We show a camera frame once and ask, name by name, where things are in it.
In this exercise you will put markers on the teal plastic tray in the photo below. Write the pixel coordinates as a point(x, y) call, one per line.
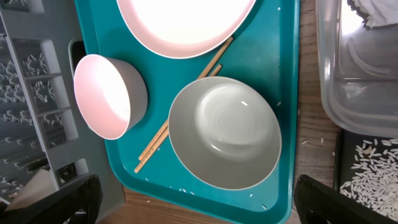
point(264, 54)

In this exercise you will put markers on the black tray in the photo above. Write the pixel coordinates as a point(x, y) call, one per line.
point(344, 152)

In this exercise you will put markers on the lower wooden chopstick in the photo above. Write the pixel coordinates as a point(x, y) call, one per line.
point(154, 144)

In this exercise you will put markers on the white tissue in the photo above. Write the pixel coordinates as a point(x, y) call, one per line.
point(376, 13)

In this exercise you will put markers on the clear plastic bin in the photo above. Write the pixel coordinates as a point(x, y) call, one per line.
point(358, 70)

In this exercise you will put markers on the wooden chopstick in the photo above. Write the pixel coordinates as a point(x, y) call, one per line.
point(203, 74)
point(154, 144)

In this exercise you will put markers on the grey bowl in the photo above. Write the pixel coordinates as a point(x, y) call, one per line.
point(225, 133)

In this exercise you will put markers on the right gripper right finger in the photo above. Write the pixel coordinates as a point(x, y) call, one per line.
point(318, 203)

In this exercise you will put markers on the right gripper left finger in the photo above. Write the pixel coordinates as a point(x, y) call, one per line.
point(77, 203)

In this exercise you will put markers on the upper wooden chopstick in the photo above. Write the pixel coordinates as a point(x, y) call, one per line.
point(203, 74)

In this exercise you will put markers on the grey plastic dish rack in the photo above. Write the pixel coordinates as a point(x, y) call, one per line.
point(45, 144)

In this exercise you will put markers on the large white plate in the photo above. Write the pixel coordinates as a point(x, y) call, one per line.
point(181, 29)

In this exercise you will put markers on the spilled rice grains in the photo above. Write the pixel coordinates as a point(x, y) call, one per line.
point(374, 180)

